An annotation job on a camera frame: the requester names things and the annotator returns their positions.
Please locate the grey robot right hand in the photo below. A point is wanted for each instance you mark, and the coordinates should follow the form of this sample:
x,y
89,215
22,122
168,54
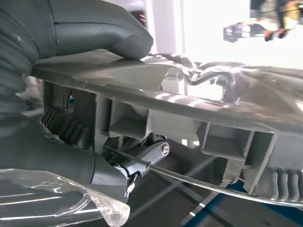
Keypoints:
x,y
94,25

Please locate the clear plastic film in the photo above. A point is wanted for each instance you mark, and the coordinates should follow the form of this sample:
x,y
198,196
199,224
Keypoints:
x,y
47,200

